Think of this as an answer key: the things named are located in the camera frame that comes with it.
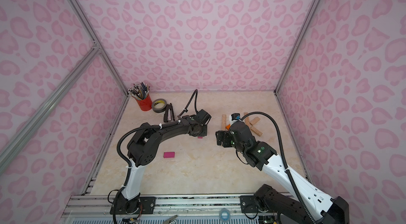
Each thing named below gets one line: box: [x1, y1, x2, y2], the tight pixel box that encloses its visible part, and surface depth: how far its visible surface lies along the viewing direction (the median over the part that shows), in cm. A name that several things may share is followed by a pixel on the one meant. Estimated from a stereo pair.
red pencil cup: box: [132, 94, 153, 111], surface depth 107 cm
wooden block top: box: [222, 114, 227, 131], surface depth 104 cm
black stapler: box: [163, 103, 175, 123], surface depth 109 cm
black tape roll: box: [151, 98, 168, 114], surface depth 113 cm
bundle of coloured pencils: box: [127, 81, 151, 101], surface depth 102 cm
